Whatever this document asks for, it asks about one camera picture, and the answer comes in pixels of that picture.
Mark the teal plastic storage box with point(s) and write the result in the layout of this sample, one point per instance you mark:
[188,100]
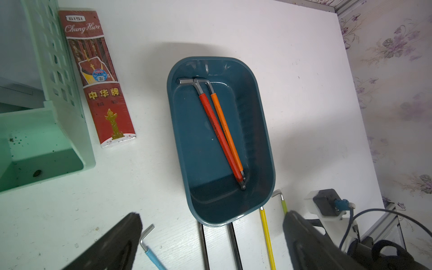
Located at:
[214,197]

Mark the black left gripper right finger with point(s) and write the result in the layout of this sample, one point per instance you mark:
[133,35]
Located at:
[310,250]

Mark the green mesh file organizer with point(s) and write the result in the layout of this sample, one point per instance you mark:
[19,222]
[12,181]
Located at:
[44,134]

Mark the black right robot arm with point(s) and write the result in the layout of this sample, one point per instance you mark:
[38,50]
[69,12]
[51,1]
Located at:
[373,259]

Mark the red hex key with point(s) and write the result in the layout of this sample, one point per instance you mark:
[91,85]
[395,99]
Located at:
[215,123]

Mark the thin black hex key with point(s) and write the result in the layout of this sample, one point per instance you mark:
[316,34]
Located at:
[203,246]

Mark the orange hex key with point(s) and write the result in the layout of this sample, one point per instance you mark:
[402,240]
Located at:
[224,124]

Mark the long black hex key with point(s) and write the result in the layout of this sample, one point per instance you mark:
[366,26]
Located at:
[234,245]

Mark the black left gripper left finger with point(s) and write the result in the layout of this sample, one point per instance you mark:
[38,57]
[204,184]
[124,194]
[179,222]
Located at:
[116,250]

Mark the yellow hex key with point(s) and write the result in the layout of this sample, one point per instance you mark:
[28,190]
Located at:
[267,238]

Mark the lime green hex key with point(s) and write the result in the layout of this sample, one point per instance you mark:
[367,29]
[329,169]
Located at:
[283,202]

